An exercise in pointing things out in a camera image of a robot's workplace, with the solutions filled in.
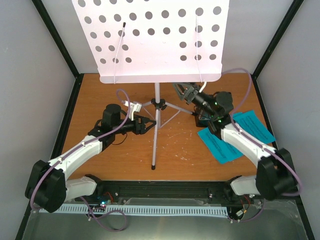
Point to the black metronome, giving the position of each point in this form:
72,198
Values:
201,118

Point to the black front frame rail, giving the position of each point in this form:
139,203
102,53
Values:
162,190

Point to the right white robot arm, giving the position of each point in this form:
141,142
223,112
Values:
274,177

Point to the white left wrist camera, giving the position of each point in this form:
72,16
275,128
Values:
135,107

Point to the white tripod music stand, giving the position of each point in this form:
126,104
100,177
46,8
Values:
155,41

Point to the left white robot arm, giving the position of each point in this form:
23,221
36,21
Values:
114,121

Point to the light blue cable duct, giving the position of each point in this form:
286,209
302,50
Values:
163,211

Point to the blue sheet music page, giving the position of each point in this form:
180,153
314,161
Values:
252,125
222,151

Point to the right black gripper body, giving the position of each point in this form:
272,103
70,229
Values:
190,97

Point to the black right frame post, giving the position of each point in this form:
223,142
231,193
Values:
279,33

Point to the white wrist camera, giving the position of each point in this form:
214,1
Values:
135,107
202,87

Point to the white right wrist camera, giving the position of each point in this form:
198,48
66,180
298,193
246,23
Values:
202,87

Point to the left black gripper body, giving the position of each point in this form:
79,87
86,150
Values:
137,130

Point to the black aluminium frame post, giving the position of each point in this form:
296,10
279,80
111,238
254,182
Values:
49,24

